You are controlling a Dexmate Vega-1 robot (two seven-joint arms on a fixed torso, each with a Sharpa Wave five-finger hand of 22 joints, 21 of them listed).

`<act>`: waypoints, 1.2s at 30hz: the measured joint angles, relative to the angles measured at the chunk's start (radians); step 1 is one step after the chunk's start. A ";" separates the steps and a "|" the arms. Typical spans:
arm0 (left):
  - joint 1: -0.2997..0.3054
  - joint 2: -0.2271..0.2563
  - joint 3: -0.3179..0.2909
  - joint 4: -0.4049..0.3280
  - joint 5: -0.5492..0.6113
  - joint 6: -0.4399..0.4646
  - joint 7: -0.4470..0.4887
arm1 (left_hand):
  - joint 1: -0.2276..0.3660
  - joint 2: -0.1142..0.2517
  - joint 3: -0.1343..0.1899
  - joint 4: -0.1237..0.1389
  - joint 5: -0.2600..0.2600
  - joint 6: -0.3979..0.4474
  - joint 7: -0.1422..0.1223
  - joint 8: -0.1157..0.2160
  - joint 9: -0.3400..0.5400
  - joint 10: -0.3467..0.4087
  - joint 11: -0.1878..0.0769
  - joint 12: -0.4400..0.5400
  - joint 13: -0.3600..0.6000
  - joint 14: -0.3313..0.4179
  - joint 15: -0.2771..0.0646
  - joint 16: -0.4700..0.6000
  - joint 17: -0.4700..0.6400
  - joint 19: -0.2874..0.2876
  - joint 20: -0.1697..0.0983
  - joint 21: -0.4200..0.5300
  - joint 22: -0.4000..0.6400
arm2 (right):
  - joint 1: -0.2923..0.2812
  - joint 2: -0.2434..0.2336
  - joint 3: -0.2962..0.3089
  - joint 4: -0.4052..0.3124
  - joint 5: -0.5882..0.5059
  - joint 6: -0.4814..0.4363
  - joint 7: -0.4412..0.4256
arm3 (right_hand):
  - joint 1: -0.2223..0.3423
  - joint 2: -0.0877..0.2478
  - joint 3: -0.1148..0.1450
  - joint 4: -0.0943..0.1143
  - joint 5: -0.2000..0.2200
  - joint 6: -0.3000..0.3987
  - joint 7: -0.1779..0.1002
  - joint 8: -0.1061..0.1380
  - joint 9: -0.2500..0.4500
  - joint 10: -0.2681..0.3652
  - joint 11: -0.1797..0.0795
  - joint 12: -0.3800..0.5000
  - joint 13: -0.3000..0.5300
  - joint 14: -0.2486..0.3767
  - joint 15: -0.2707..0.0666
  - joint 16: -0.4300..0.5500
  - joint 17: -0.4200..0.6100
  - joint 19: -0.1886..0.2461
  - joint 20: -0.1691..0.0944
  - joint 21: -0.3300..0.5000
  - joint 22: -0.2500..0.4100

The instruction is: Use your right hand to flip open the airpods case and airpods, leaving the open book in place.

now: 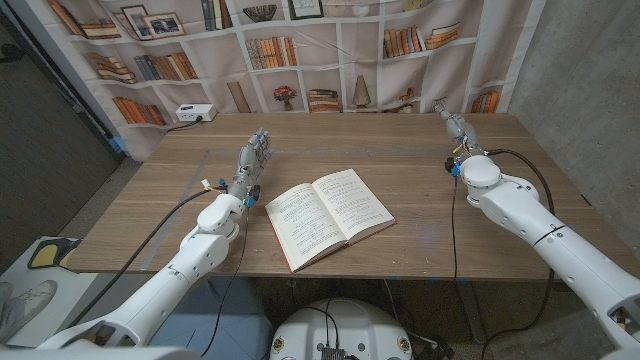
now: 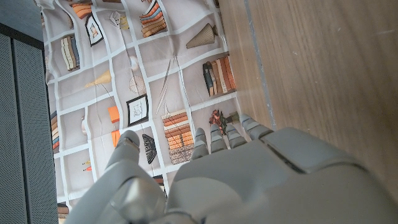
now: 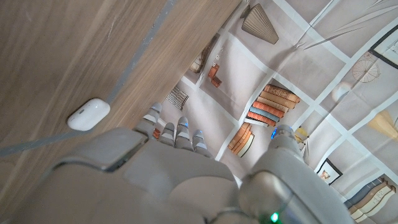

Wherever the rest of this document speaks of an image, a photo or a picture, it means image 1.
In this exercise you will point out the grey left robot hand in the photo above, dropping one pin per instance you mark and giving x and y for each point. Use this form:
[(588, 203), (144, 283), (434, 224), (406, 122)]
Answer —
[(252, 160)]

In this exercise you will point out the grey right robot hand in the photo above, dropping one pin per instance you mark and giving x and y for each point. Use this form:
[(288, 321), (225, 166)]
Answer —
[(460, 131)]

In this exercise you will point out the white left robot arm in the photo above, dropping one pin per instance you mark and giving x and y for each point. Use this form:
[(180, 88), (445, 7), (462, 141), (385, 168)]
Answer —
[(170, 280)]

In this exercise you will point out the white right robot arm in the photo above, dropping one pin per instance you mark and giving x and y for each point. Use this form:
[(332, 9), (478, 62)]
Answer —
[(550, 235)]

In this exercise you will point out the open book red cover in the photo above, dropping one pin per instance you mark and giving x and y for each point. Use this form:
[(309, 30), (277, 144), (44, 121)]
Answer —
[(325, 215)]

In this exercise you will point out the white power strip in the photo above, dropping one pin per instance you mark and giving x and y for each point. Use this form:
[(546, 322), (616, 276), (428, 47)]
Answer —
[(195, 112)]

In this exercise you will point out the printed bookshelf backdrop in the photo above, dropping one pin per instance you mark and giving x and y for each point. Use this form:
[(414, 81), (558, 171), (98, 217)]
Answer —
[(350, 65)]

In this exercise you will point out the blue floor mat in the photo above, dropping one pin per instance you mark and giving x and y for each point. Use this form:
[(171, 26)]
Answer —
[(240, 325)]

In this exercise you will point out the grey table leg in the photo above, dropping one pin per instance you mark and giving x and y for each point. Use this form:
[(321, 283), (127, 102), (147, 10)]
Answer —
[(472, 310)]

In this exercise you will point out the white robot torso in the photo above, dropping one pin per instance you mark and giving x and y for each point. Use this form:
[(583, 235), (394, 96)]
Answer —
[(345, 330)]

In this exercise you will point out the grey finned torso module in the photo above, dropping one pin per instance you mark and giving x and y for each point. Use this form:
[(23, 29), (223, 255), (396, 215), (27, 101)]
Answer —
[(332, 353)]

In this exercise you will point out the black floor adapter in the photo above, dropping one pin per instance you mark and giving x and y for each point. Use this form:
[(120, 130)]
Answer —
[(432, 350)]

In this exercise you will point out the white floor board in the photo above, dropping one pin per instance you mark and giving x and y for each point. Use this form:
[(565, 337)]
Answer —
[(70, 295)]

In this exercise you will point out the yellow and black pad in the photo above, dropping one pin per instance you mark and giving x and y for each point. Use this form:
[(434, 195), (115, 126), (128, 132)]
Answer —
[(45, 255)]

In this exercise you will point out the white sneaker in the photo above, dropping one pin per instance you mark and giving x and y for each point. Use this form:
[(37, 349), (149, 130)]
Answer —
[(30, 305)]

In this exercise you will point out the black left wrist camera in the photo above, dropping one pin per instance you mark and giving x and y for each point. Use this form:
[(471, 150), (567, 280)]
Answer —
[(255, 192)]

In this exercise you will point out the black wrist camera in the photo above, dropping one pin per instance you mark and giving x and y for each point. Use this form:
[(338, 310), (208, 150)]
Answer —
[(255, 192), (451, 165)]

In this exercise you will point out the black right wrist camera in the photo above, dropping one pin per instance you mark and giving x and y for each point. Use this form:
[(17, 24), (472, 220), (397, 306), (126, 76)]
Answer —
[(451, 165)]

